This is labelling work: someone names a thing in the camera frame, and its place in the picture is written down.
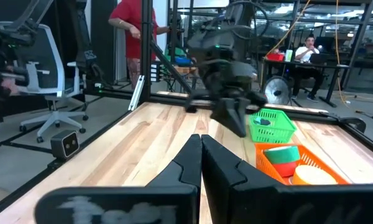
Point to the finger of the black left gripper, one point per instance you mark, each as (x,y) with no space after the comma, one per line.
(227,113)
(243,115)

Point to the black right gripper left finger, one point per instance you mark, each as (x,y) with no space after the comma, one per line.
(174,202)

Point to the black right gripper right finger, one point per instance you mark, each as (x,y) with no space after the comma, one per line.
(236,199)

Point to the teal green staple remover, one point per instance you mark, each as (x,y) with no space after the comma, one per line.
(256,120)

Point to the black staple remover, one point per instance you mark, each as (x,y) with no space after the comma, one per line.
(265,122)

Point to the red-orange tape roll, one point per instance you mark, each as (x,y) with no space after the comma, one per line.
(284,169)

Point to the yellow tape roll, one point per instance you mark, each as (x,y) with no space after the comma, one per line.
(314,175)

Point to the black background robot arm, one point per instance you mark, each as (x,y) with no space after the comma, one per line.
(0,62)

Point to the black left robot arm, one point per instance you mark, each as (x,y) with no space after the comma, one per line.
(223,40)

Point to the green plastic basket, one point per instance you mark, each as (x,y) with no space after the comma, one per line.
(273,133)

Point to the round white floor fan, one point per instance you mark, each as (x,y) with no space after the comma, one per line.
(276,91)

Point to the red box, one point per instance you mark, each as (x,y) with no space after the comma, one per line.
(275,57)

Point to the blue plastic bin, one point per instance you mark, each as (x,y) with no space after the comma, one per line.
(181,60)

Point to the black desk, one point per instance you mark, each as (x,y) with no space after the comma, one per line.
(298,63)

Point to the black box white labels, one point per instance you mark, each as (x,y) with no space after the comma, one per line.
(155,72)

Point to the person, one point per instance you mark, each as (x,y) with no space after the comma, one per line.
(130,31)
(304,53)

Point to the black laptop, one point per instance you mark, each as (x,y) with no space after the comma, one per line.
(318,58)

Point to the silver aluminium bar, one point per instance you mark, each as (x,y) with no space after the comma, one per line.
(136,93)

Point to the orange plastic basket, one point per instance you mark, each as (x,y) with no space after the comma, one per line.
(326,165)

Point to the white grey office chair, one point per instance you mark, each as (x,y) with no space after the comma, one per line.
(59,71)

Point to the small table-level camera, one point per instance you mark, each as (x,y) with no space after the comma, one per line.
(65,144)

